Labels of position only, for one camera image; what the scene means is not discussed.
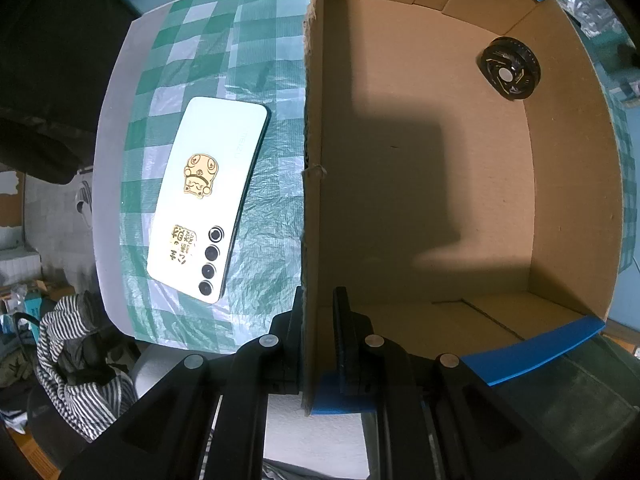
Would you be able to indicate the green white checkered tablecloth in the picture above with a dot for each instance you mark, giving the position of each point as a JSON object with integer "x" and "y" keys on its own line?
{"x": 249, "y": 50}

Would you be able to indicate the black round reel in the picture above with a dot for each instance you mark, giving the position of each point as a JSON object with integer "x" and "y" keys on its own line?
{"x": 510, "y": 67}

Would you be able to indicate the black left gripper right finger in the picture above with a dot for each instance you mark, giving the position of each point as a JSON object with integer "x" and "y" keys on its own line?
{"x": 435, "y": 418}

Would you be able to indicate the white smartphone gold stickers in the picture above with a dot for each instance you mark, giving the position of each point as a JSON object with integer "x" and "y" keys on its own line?
{"x": 203, "y": 188}

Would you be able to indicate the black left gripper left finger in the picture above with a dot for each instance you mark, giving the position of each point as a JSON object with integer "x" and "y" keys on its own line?
{"x": 206, "y": 418}

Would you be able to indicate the black white striped cloth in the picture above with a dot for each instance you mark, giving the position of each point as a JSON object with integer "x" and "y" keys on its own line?
{"x": 88, "y": 392}

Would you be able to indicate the brown cardboard box blue tape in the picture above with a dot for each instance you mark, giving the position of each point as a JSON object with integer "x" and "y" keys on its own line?
{"x": 457, "y": 220}

